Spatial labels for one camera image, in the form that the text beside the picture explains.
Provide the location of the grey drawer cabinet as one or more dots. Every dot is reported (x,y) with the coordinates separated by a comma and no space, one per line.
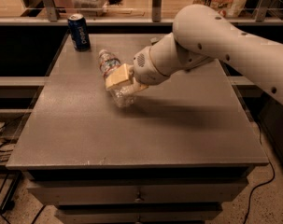
(186,145)

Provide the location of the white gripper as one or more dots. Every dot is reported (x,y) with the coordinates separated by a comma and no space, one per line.
(144,68)

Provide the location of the clear plastic container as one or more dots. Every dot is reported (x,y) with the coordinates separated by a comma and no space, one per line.
(92,8)

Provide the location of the metal drawer knob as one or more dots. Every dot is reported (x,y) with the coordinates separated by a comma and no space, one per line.
(138,198)

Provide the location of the blue pepsi can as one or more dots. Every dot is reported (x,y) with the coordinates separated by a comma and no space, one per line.
(78,30)

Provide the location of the clear plastic water bottle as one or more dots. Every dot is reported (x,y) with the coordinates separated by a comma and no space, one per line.
(107,63)

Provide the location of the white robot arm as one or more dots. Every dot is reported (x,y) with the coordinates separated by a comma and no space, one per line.
(199,35)

